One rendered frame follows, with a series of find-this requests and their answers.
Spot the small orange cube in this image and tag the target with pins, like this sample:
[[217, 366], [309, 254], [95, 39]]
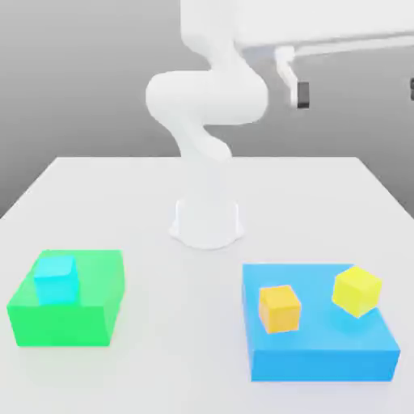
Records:
[[279, 309]]

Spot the small yellow cube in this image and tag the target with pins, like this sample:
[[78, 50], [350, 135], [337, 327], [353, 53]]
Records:
[[355, 291]]

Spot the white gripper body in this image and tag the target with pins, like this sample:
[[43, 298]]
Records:
[[323, 22]]

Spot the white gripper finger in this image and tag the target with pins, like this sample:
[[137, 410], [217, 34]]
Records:
[[288, 72], [412, 89]]

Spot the small cyan cube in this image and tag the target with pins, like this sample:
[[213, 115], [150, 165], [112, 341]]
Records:
[[56, 281]]

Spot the large green box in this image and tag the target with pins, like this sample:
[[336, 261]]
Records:
[[64, 323]]

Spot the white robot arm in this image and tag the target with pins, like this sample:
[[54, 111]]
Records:
[[207, 97]]

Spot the large blue box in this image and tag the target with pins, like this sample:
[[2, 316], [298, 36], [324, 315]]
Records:
[[323, 349]]

